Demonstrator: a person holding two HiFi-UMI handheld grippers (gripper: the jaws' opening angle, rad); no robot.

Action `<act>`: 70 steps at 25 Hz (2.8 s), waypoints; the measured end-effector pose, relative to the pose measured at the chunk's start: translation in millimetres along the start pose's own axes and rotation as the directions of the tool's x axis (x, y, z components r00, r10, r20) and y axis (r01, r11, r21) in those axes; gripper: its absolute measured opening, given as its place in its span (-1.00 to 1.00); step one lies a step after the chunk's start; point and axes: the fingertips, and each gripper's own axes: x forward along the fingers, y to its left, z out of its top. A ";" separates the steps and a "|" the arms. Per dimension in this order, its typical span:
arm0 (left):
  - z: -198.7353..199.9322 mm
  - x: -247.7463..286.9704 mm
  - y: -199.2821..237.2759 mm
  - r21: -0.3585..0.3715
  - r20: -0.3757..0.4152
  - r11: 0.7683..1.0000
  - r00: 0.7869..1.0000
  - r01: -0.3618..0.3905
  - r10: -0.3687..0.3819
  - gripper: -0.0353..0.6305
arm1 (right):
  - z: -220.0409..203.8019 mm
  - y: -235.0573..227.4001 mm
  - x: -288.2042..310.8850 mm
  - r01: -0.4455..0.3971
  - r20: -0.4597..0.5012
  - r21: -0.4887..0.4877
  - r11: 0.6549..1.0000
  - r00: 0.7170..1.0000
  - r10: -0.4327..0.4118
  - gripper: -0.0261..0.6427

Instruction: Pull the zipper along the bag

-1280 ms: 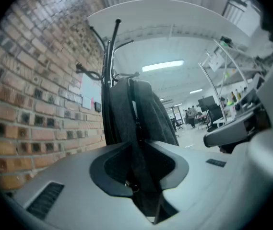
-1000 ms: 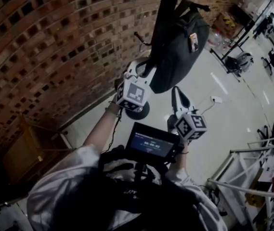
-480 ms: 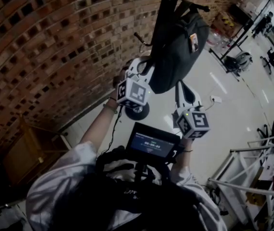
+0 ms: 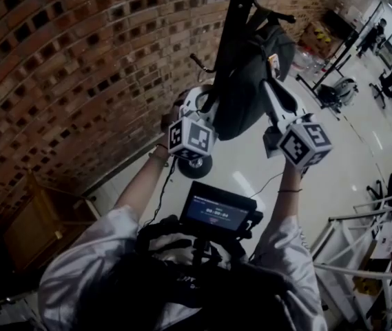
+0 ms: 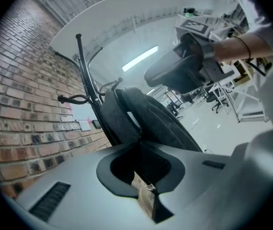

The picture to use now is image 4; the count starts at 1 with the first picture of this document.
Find clear plastic bags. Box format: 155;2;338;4
291;45;326;77

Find person's left hand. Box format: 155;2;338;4
161;97;186;148

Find black chest monitor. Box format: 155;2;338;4
178;180;264;236

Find person's white shirt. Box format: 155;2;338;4
39;205;327;331

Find white metal shelf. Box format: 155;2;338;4
311;198;392;331

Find grey white bag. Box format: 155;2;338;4
319;77;359;114

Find wooden cabinet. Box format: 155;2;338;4
2;170;102;272

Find black metal frame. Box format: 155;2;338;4
295;1;382;92

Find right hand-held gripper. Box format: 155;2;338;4
262;79;333;170

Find white box red label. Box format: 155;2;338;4
376;221;392;254

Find person's left forearm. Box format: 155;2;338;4
112;143;174;217

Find cardboard box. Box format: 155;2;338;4
298;21;336;57

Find person's right forearm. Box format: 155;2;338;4
274;157;305;227

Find black coat rack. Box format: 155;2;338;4
178;0;324;181

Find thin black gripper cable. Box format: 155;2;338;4
249;170;285;199

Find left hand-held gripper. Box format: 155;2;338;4
167;87;221;160

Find dark grey backpack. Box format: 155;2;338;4
212;24;296;141

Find black chest harness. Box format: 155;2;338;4
105;215;320;331

